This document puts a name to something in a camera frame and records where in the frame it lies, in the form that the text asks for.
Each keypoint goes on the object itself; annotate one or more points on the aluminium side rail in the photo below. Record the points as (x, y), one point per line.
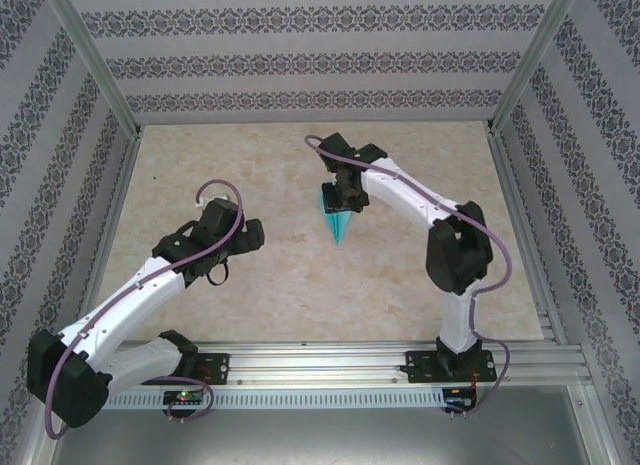
(520, 210)
(113, 210)

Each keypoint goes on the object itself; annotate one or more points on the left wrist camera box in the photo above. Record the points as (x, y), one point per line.
(200, 202)

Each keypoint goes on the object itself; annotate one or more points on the light blue paper sheet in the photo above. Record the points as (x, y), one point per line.
(340, 230)

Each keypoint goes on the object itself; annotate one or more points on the aluminium frame post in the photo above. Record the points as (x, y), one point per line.
(535, 55)
(95, 55)

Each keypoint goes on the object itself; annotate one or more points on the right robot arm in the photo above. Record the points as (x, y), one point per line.
(460, 255)

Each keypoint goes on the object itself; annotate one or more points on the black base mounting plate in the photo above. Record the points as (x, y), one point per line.
(420, 367)
(220, 367)

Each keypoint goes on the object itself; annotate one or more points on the grey metal sheet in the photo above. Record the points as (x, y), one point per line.
(320, 435)

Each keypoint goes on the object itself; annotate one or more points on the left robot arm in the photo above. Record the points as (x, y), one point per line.
(65, 385)

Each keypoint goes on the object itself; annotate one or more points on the small circuit board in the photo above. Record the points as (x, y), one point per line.
(184, 398)
(457, 399)

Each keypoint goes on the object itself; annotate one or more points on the aluminium mounting rail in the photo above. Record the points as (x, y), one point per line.
(320, 365)

